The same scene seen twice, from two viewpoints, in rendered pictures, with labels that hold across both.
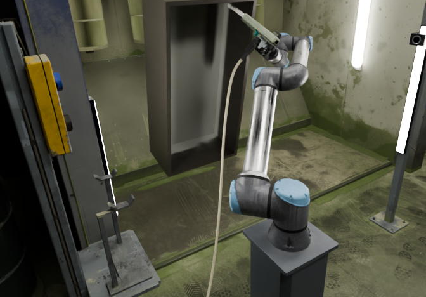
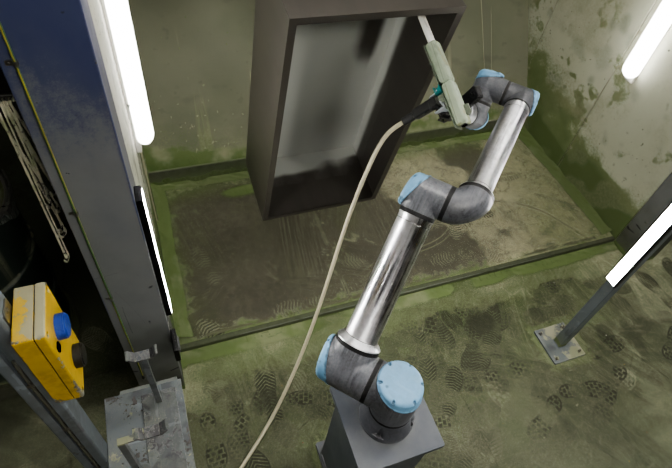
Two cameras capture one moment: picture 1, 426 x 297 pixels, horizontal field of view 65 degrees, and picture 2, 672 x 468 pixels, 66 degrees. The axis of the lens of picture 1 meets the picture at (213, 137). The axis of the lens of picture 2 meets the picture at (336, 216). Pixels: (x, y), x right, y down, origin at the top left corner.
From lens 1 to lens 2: 0.85 m
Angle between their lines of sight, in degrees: 24
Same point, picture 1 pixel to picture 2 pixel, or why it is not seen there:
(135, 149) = (231, 129)
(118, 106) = (213, 53)
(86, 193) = (128, 296)
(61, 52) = (90, 150)
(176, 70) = (304, 66)
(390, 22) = not seen: outside the picture
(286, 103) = not seen: hidden behind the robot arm
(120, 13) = not seen: outside the picture
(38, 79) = (30, 354)
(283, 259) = (365, 451)
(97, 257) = (128, 419)
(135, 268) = (171, 453)
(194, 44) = (343, 30)
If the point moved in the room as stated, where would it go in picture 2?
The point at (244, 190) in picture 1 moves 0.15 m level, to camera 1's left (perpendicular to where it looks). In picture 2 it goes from (338, 364) to (291, 354)
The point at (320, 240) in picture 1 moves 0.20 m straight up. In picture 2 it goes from (423, 433) to (438, 411)
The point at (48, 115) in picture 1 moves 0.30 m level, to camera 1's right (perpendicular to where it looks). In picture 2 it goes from (48, 377) to (204, 409)
